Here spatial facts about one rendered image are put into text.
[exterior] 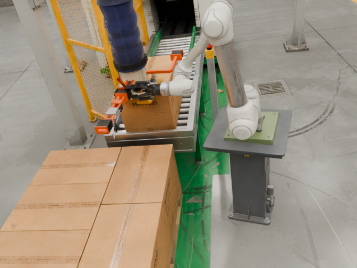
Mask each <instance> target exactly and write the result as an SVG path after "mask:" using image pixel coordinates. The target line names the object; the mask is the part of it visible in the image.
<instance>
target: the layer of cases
mask: <svg viewBox="0 0 357 268"><path fill-rule="evenodd" d="M179 188H180V180H179V174H178V170H177V165H176V159H175V154H174V148H173V144H168V145H149V146H130V147H111V148H92V149H74V150H55V151H50V153H49V154H48V156H47V157H46V159H45V161H44V162H43V164H42V165H41V167H40V169H39V170H38V172H37V173H36V175H35V176H34V178H33V180H32V181H31V182H30V184H29V186H28V187H27V189H26V190H25V192H24V194H23V195H22V197H21V198H20V200H19V201H18V203H17V205H16V206H15V208H14V210H13V211H12V213H11V214H10V216H9V217H8V219H7V220H6V222H5V223H4V225H3V227H2V228H1V230H0V268H168V267H169V260H170V255H171V247H172V239H173V232H174V224H175V216H176V208H177V200H178V196H179Z"/></svg>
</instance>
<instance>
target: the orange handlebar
mask: <svg viewBox="0 0 357 268"><path fill-rule="evenodd" d="M176 61H177V56H175V57H174V59H173V62H172V65H171V67H170V69H168V70H146V74H158V73H171V72H173V69H174V66H175V64H176ZM128 82H129V81H128V80H127V81H126V82H125V84H126V85H127V84H128ZM134 82H135V81H134V80H132V81H131V83H130V85H133V84H134ZM130 85H129V86H130ZM125 99H126V97H125V96H123V97H122V99H120V97H119V96H117V98H116V99H115V100H113V102H112V106H111V107H118V108H119V106H120V104H122V105H124V101H125ZM114 118H115V115H112V117H111V119H112V122H113V121H114ZM105 119H109V115H106V116H105ZM107 131H108V130H106V129H98V132H99V133H106V132H107Z"/></svg>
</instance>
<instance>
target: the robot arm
mask: <svg viewBox="0 0 357 268"><path fill-rule="evenodd" d="M234 6H235V0H214V1H213V2H212V3H211V4H210V6H209V7H208V8H207V9H206V11H205V13H204V15H203V17H202V21H201V29H202V33H201V36H200V38H199V40H198V42H197V43H196V45H195V46H194V47H193V48H192V50H191V51H190V52H189V54H188V55H187V56H186V58H185V59H184V61H183V62H180V63H178V65H177V66H176V67H175V69H174V72H173V80H172V81H168V82H162V83H158V84H152V83H151V82H150V80H148V81H136V82H135V85H130V86H125V88H124V89H135V88H136V87H137V88H142V89H146V90H147V92H146V93H144V94H141V95H138V94H136V95H132V97H131V98H133V99H135V98H137V99H139V101H145V100H154V96H159V95H162V96H186V95H189V94H192V93H193V92H194V81H192V80H190V76H191V73H192V67H191V66H192V63H193V61H194V60H195V59H196V58H197V57H198V56H199V55H200V54H201V53H202V52H203V51H204V50H205V49H206V48H207V47H208V45H209V44H211V45H212V46H213V47H214V50H215V54H216V57H217V61H218V65H219V68H220V72H221V74H222V78H223V82H224V85H225V89H226V92H227V96H228V100H229V105H228V107H227V115H228V123H229V130H230V132H231V134H232V135H233V136H234V137H235V138H236V139H240V140H245V139H248V138H250V137H252V136H253V134H254V133H255V132H262V123H263V120H264V118H265V115H264V114H260V111H261V109H260V98H259V94H258V92H257V90H256V89H255V87H253V86H251V85H243V81H242V77H241V73H240V68H239V64H238V62H237V58H236V54H235V49H234V45H233V41H232V39H233V36H234V33H233V22H232V13H233V8H234ZM146 84H148V85H149V86H144V85H146ZM148 95H151V96H148ZM144 96H148V97H144Z"/></svg>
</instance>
